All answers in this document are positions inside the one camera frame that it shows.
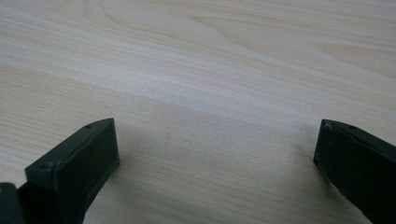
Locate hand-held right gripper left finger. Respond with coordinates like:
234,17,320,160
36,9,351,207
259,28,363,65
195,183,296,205
17,118,120,224

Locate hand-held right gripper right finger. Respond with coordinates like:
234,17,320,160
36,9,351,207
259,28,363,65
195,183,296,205
313,119,396,224

